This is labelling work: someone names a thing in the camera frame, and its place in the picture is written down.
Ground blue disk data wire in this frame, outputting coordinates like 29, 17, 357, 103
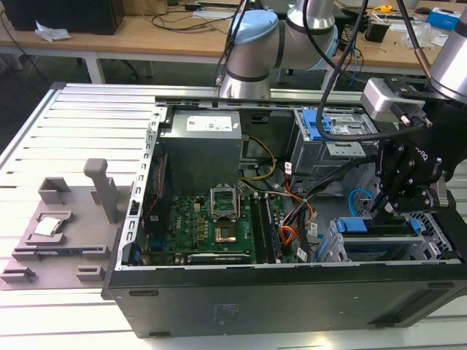
347, 187, 374, 220

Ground hard disk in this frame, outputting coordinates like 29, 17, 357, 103
337, 216, 422, 262

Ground metal disk bay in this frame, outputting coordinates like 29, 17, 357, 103
327, 212, 463, 264

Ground black RAM slot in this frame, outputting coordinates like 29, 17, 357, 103
268, 195, 282, 263
262, 195, 277, 263
251, 195, 264, 264
257, 195, 270, 264

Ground metal drive cage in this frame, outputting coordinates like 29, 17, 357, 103
287, 106, 381, 176

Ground blue drive cage latch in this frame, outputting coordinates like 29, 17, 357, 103
301, 108, 333, 142

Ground clear plastic bag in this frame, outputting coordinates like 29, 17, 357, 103
400, 22, 445, 49

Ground small black box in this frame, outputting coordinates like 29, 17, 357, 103
363, 19, 392, 43

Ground blue cardboard box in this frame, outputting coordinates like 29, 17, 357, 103
425, 8, 465, 31

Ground metal socket cover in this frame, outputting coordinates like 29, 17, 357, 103
210, 186, 241, 222

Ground CPU socket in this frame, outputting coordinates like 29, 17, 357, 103
214, 224, 239, 244

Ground black PC case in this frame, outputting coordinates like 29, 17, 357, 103
101, 95, 467, 339

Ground black graphics card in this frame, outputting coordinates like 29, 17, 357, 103
185, 252, 253, 265

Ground grey power supply unit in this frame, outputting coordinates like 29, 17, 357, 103
159, 109, 244, 187

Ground green Dell motherboard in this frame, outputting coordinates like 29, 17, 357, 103
136, 192, 304, 265

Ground black case fan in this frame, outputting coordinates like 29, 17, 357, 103
142, 152, 169, 221

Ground wooden desk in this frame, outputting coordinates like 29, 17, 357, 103
0, 7, 467, 85

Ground grey parts rack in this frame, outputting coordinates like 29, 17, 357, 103
0, 157, 134, 292

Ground dark RAM stick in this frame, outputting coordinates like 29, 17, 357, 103
35, 248, 84, 257

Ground silver CPU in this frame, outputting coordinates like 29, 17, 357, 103
33, 216, 62, 237

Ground black computer box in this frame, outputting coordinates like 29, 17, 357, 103
1, 0, 124, 36

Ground crumpled white paper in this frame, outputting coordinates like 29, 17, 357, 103
34, 19, 73, 42

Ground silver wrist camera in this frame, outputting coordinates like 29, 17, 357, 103
360, 77, 428, 127

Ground black camera cable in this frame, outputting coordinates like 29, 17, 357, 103
315, 0, 382, 141

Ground black wire bundle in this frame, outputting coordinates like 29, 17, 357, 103
279, 152, 381, 264

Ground pale blue flat wire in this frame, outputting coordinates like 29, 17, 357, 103
315, 236, 328, 263

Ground orange red wire bundle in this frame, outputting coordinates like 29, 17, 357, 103
279, 202, 315, 253

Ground yellow black power wires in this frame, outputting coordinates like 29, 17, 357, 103
239, 136, 277, 182

